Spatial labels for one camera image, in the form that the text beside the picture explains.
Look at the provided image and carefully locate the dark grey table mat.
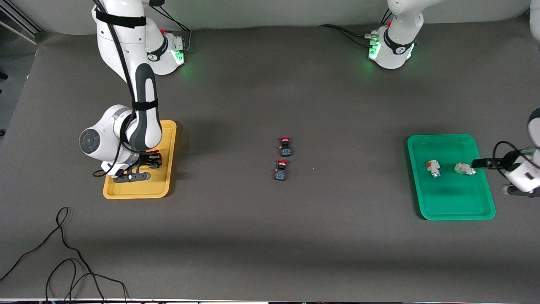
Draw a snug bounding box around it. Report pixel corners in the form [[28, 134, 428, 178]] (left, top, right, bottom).
[[0, 17, 540, 302]]

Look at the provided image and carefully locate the yellow plastic tray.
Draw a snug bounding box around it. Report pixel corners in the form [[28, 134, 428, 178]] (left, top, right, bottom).
[[103, 120, 178, 200]]

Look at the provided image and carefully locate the aluminium frame rail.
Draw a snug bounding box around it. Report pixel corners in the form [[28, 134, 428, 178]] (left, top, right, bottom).
[[0, 6, 43, 45]]

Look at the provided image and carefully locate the black right base cable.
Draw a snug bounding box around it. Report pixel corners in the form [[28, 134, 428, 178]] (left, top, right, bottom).
[[143, 0, 193, 52]]

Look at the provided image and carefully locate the thin black loose cable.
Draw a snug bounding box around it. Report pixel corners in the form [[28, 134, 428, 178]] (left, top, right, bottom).
[[0, 206, 130, 304]]

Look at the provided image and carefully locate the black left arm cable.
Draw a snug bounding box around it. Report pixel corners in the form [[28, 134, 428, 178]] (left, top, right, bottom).
[[493, 141, 533, 169]]

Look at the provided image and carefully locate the black base cable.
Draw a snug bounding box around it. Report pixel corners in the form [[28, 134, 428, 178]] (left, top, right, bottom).
[[143, 0, 193, 52], [319, 24, 375, 48]]

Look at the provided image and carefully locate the green plastic tray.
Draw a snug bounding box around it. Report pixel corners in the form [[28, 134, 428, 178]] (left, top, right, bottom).
[[407, 134, 496, 221]]

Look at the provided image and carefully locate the black left base cable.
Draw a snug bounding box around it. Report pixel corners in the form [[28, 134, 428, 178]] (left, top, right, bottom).
[[319, 24, 375, 48]]

